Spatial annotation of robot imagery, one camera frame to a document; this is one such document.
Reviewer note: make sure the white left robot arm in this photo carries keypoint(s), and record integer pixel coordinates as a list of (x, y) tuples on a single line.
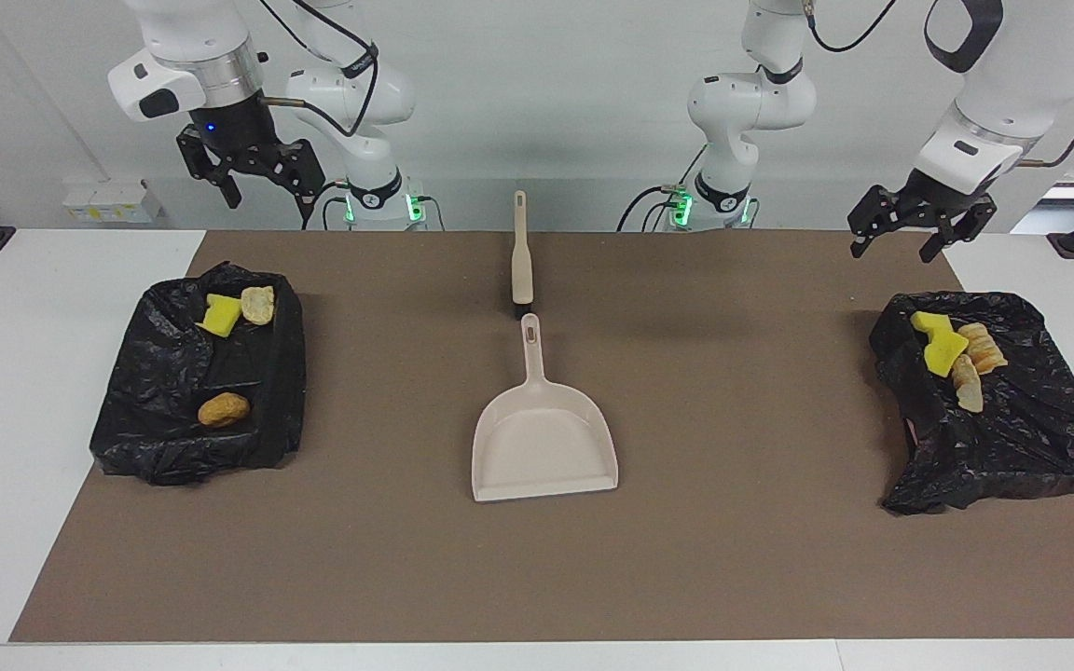
[(994, 84)]

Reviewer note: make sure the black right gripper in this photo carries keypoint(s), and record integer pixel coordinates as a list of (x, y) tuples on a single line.
[(239, 130)]

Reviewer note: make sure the black bag lined bin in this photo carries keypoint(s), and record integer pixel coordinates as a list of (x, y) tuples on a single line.
[(1012, 447), (164, 373)]

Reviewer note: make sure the beige plastic dustpan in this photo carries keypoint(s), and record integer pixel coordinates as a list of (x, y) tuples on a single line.
[(542, 438)]

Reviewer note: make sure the pale bread chunk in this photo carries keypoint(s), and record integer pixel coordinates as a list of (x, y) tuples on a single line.
[(969, 386), (258, 305)]

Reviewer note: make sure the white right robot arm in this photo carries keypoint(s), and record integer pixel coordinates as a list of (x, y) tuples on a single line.
[(201, 47)]

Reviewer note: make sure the white power strip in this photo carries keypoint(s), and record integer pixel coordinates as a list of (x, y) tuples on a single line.
[(113, 200)]

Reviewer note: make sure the brown bread roll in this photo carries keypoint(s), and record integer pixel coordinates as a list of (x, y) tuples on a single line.
[(223, 410)]

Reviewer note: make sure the beige hand brush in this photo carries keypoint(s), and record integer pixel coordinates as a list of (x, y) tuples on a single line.
[(522, 270)]

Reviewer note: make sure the orange croissant piece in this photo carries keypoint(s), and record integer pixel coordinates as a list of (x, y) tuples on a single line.
[(983, 347)]

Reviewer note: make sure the brown table mat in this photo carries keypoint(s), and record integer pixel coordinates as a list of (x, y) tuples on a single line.
[(593, 559)]

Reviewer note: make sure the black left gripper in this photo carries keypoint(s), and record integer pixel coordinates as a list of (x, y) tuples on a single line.
[(933, 200)]

